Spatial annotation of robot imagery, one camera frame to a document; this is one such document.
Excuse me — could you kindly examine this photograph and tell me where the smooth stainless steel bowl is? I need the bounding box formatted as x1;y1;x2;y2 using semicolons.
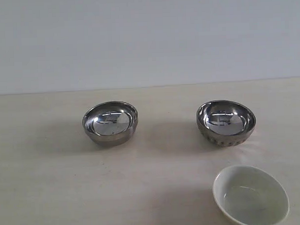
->
82;101;138;147

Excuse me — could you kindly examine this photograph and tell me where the ribbed stainless steel bowl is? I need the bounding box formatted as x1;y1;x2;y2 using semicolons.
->
196;100;256;147

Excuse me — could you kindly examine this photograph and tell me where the white ceramic bowl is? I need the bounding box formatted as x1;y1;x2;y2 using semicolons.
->
212;165;290;225

